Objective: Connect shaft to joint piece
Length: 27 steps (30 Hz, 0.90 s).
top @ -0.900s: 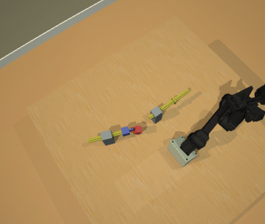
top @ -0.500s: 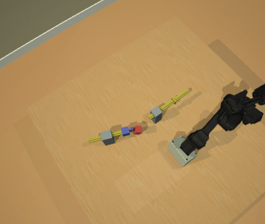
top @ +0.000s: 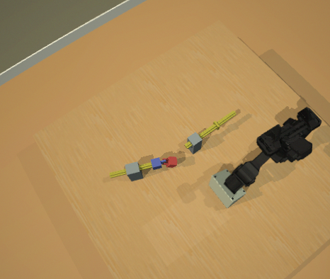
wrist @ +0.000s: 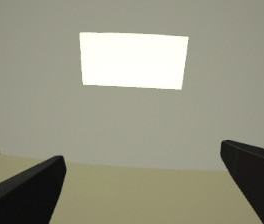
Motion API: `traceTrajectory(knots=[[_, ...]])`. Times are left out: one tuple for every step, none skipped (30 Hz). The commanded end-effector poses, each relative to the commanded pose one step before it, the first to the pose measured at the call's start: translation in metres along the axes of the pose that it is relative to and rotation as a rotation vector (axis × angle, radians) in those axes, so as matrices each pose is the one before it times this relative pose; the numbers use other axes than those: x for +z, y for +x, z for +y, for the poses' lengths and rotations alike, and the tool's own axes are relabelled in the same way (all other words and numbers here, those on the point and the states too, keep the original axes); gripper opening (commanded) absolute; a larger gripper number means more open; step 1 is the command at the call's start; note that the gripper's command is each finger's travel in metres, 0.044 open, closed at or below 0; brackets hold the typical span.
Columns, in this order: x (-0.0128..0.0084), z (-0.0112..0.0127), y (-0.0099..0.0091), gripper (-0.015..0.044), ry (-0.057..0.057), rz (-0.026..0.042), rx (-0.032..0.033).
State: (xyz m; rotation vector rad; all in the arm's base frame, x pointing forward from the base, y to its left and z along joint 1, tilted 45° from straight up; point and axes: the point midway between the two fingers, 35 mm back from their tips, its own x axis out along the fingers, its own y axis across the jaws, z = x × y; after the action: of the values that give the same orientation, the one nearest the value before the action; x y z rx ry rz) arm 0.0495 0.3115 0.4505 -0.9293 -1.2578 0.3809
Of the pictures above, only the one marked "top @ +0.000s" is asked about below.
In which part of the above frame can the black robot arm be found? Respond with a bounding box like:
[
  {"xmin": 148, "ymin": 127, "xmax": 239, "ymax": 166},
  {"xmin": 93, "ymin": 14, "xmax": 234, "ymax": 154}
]
[{"xmin": 223, "ymin": 118, "xmax": 312, "ymax": 194}]

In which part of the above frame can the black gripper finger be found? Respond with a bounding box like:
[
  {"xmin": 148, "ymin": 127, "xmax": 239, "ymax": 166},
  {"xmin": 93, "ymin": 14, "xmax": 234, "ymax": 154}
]
[
  {"xmin": 260, "ymin": 124, "xmax": 281, "ymax": 152},
  {"xmin": 297, "ymin": 107, "xmax": 319, "ymax": 128}
]

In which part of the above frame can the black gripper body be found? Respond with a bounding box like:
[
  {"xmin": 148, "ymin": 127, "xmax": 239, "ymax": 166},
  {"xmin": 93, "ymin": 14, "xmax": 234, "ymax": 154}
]
[{"xmin": 256, "ymin": 108, "xmax": 322, "ymax": 157}]

